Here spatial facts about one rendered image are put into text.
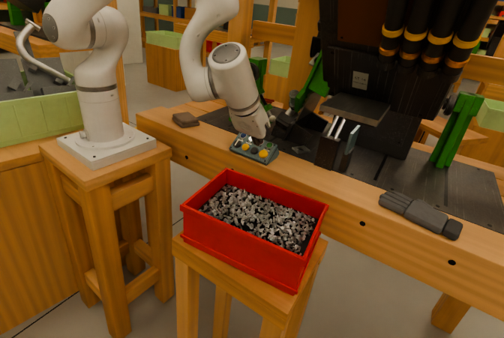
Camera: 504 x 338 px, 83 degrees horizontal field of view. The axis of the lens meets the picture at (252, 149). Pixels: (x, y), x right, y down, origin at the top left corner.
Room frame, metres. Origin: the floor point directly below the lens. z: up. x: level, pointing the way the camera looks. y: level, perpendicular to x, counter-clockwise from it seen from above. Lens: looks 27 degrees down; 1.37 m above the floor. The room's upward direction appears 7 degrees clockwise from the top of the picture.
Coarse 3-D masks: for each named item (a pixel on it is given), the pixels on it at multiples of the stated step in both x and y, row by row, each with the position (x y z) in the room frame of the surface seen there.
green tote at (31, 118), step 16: (48, 96) 1.03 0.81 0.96; (64, 96) 1.08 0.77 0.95; (0, 112) 0.91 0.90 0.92; (16, 112) 0.95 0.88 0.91; (32, 112) 0.98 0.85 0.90; (48, 112) 1.02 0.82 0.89; (64, 112) 1.07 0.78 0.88; (80, 112) 1.12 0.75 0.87; (0, 128) 0.90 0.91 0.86; (16, 128) 0.94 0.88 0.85; (32, 128) 0.97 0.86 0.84; (48, 128) 1.01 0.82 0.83; (64, 128) 1.06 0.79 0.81; (80, 128) 1.11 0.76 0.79; (0, 144) 0.88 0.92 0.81
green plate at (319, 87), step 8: (320, 56) 0.97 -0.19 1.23; (320, 64) 0.98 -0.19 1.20; (312, 72) 0.98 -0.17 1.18; (320, 72) 0.98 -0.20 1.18; (312, 80) 0.99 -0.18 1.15; (320, 80) 0.98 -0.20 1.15; (304, 88) 0.99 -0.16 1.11; (312, 88) 0.99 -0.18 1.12; (320, 88) 0.98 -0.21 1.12; (328, 88) 0.96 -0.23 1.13
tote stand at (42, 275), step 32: (0, 160) 0.80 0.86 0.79; (32, 160) 0.86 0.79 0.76; (0, 192) 0.78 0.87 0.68; (32, 192) 0.84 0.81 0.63; (0, 224) 0.75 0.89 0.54; (32, 224) 0.82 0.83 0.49; (0, 256) 0.73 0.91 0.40; (32, 256) 0.80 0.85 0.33; (64, 256) 0.88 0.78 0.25; (0, 288) 0.70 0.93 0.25; (32, 288) 0.77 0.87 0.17; (64, 288) 0.85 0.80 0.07; (0, 320) 0.67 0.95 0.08
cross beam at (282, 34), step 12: (264, 24) 1.62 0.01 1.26; (276, 24) 1.59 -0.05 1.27; (252, 36) 1.65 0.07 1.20; (264, 36) 1.62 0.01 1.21; (276, 36) 1.58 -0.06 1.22; (288, 36) 1.55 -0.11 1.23; (480, 60) 1.15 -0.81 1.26; (492, 60) 1.14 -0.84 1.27; (468, 72) 1.16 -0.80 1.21; (480, 72) 1.14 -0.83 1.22; (492, 72) 1.13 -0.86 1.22
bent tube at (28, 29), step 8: (32, 24) 1.30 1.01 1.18; (24, 32) 1.26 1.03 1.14; (16, 40) 1.23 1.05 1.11; (24, 40) 1.25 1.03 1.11; (16, 48) 1.22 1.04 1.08; (24, 48) 1.23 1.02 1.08; (24, 56) 1.21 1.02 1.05; (40, 64) 1.24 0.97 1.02; (48, 72) 1.25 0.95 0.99; (56, 72) 1.27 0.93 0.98; (64, 80) 1.27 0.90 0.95
